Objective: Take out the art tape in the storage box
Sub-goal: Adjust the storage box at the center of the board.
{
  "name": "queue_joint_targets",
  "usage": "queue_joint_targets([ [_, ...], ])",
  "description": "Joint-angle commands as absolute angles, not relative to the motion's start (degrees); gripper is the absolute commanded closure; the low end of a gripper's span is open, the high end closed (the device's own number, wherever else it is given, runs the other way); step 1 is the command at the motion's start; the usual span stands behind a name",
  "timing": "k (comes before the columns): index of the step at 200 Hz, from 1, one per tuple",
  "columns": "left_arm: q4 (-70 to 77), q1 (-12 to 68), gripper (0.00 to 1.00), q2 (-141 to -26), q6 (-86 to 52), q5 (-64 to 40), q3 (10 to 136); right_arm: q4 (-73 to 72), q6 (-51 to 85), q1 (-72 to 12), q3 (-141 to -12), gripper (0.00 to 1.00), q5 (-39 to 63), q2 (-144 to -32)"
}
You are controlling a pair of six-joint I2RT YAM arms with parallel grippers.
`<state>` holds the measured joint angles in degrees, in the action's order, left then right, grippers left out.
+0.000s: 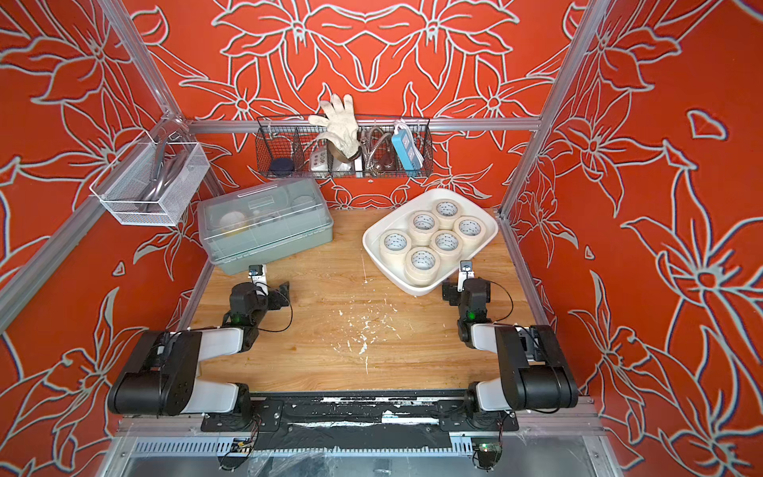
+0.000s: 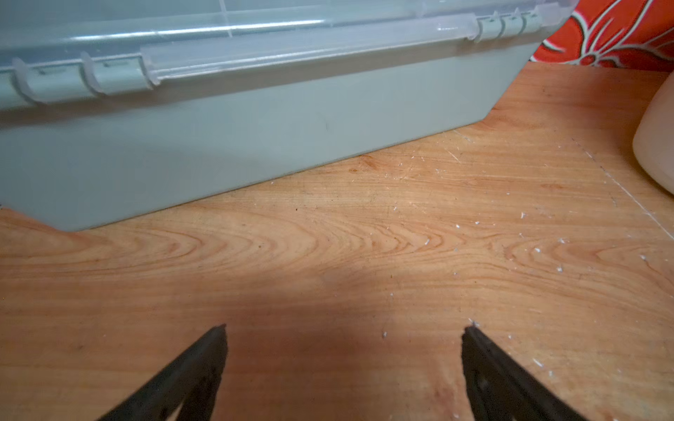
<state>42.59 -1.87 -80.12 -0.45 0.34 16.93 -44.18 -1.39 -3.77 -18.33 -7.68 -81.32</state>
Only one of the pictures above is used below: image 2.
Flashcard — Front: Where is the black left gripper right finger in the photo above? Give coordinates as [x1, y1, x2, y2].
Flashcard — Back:
[462, 326, 584, 420]

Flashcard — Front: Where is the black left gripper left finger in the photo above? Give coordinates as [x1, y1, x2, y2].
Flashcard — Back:
[101, 325, 228, 420]

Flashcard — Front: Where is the grey lidded storage box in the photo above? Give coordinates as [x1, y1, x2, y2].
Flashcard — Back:
[1, 1, 576, 232]

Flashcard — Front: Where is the white plastic tray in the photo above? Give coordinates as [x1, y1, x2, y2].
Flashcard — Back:
[633, 73, 674, 194]

